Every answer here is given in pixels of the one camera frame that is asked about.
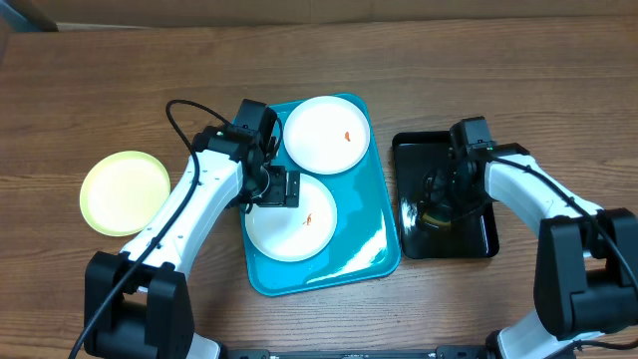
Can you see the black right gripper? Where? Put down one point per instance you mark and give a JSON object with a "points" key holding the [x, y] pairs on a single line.
{"points": [[444, 189]]}

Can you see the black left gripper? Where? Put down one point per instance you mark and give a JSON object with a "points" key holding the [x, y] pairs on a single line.
{"points": [[285, 194]]}

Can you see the green yellow sponge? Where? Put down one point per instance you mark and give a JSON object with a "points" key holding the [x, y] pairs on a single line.
{"points": [[428, 219]]}

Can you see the white plate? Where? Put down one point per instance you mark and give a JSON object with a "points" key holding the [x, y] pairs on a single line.
{"points": [[326, 135], [278, 232]]}

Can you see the yellow-green plate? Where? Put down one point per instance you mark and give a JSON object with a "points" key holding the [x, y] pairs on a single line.
{"points": [[122, 193]]}

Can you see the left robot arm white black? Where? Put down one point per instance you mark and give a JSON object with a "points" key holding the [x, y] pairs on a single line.
{"points": [[137, 303]]}

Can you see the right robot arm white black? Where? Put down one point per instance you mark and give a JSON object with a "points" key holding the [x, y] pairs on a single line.
{"points": [[585, 277]]}

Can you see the black rectangular tray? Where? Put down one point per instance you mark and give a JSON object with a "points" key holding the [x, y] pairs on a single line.
{"points": [[414, 154]]}

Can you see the teal plastic tray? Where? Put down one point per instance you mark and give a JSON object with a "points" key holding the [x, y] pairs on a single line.
{"points": [[365, 243]]}

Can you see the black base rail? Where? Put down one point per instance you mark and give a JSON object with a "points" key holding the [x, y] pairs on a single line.
{"points": [[441, 352]]}

